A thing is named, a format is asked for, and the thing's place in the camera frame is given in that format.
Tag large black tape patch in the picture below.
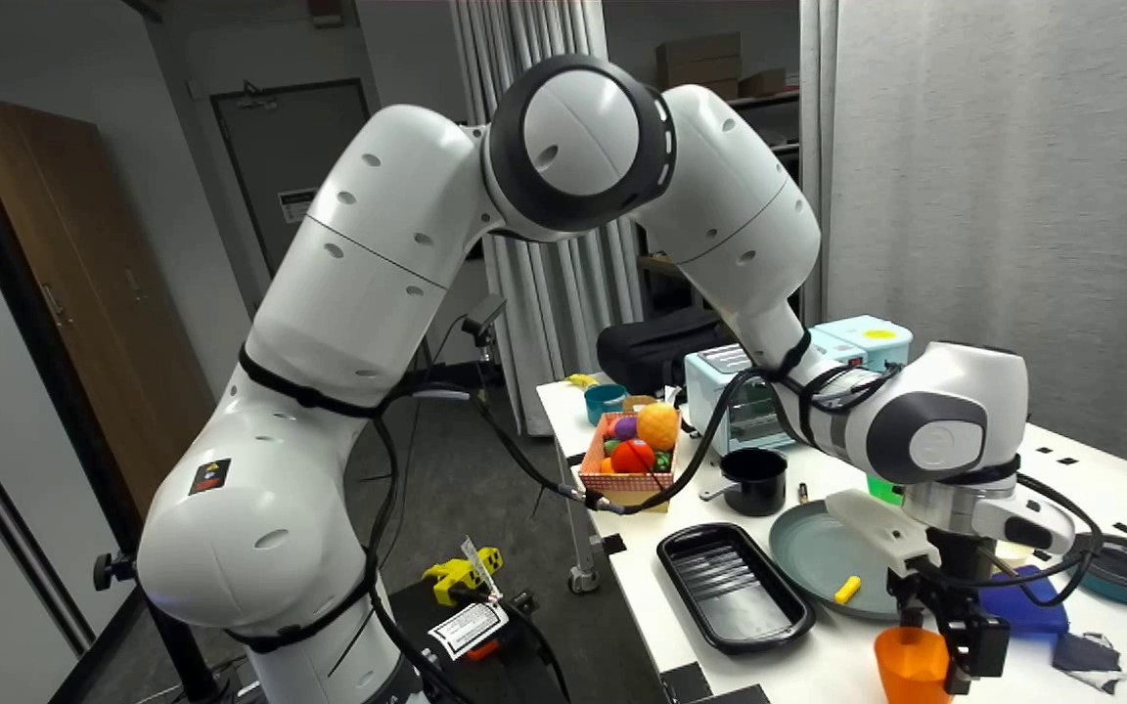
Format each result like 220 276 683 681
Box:
658 660 712 704

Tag white cabinet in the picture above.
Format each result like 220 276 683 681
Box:
0 152 147 704

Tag brown wooden board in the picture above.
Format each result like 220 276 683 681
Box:
0 89 223 521

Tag black metal robot stand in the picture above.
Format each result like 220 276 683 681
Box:
52 543 223 704

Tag white paper door sign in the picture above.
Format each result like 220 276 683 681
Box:
279 190 320 229

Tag white and red box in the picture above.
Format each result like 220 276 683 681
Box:
436 599 516 664

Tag yellow tool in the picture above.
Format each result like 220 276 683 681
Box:
420 543 510 609

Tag light grey curtain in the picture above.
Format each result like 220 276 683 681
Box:
833 0 1127 478

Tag black grill tray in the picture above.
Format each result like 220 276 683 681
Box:
652 521 817 659

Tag white vertical post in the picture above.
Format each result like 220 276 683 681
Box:
793 0 845 330

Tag orange plastic cup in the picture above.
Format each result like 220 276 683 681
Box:
872 624 954 704

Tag grey round plate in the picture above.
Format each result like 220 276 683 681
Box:
766 500 969 625

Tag black tape strips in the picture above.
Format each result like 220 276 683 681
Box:
703 681 776 704

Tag light blue toaster oven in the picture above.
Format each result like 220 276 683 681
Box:
679 313 914 462

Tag metal storage shelf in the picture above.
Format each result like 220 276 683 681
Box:
645 0 806 148

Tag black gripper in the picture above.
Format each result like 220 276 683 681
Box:
883 523 1022 681

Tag bunched white curtain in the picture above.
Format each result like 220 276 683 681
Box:
448 0 645 442

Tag black backpack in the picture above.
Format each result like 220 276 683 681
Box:
593 306 751 397

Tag orange checked fruit basket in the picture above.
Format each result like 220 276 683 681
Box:
575 412 679 518

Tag red plush tomato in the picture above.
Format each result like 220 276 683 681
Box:
605 433 660 478

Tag black foil piece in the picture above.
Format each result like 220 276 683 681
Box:
1053 625 1127 697

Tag grey door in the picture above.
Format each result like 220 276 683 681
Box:
210 79 370 308

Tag black pot with handle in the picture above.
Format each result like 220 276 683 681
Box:
697 448 791 521

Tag blue plastic cup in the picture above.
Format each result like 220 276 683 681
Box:
975 562 1070 643

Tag teal pot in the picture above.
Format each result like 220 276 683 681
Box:
584 380 628 428

